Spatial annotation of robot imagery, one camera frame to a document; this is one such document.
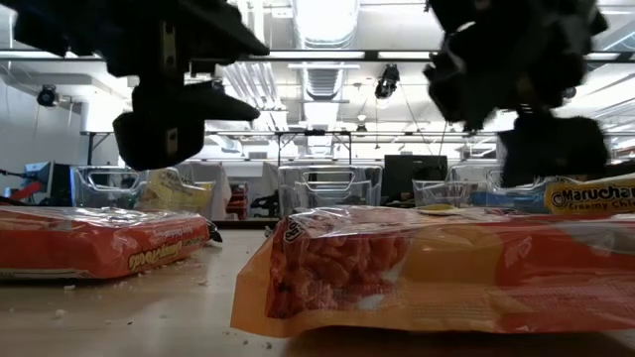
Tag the black ceiling spotlight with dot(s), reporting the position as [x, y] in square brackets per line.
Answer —
[387, 82]
[47, 95]

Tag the black background equipment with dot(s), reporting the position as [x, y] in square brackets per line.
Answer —
[265, 204]

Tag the red Maruchan noodle pack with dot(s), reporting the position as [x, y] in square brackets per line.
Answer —
[99, 248]
[446, 277]

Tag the red storage rack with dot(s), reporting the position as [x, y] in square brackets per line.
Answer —
[238, 201]

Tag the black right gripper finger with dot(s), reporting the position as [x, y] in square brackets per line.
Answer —
[496, 84]
[555, 154]

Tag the large black monitor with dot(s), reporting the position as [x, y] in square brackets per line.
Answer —
[414, 171]

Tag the red tool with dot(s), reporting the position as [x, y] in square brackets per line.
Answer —
[25, 192]

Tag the clear plastic bin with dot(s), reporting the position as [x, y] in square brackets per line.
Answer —
[446, 191]
[297, 198]
[106, 173]

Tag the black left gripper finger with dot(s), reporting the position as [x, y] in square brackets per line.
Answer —
[208, 30]
[139, 139]

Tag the white cover cloth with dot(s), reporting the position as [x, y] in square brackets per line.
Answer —
[224, 191]

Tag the dark computer monitor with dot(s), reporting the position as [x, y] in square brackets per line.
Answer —
[60, 183]

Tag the silver ceiling duct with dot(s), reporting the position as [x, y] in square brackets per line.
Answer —
[325, 20]

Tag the computer monitor with blue screen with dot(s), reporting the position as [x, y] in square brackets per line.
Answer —
[37, 176]

